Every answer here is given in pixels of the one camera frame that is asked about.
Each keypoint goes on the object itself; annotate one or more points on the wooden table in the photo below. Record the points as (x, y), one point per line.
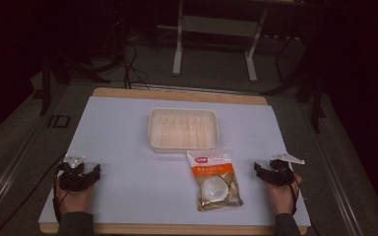
(177, 95)

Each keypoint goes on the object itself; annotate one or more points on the white table mat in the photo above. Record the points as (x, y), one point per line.
(138, 177)

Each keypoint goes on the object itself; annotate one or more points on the metal floor rail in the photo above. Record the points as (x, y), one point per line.
(336, 183)
(10, 173)
(193, 89)

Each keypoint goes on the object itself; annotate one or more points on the black floor bracket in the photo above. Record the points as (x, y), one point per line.
(59, 121)

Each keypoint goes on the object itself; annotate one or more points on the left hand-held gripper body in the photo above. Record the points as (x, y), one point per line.
(75, 178)

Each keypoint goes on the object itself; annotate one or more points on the person's left hand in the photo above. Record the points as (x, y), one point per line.
(74, 201)

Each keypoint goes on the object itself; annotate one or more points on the orange and gold snack packet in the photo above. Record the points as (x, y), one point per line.
(215, 182)

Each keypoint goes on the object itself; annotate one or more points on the white metal stand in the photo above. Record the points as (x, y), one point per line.
(215, 28)

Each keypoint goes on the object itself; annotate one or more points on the black metal stand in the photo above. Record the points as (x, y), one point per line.
(47, 82)
(315, 98)

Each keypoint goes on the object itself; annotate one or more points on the cream plastic tray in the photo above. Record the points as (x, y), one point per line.
(182, 131)

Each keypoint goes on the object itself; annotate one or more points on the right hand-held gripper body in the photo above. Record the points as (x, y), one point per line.
(280, 175)

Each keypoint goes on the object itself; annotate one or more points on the person's right hand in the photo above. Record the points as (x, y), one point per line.
(283, 198)

